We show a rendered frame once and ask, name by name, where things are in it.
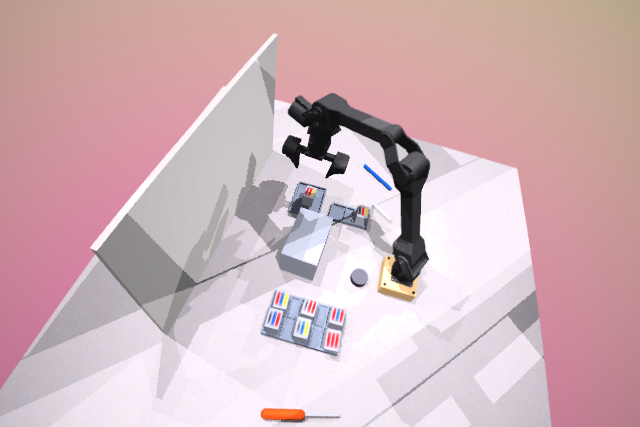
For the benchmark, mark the blue thin bar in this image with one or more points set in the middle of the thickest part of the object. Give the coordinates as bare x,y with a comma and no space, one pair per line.
379,178

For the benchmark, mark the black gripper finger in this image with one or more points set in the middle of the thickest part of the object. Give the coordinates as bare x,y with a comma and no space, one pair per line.
295,159
330,172

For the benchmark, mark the grey cylinder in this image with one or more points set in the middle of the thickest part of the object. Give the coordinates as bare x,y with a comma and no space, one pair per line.
359,277

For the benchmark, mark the orange-handled screwdriver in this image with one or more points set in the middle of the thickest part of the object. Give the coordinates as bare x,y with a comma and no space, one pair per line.
286,414

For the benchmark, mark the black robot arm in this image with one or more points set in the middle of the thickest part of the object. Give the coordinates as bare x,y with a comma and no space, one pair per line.
409,174

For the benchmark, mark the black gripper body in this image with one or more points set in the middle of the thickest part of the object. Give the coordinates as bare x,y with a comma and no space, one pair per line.
317,151

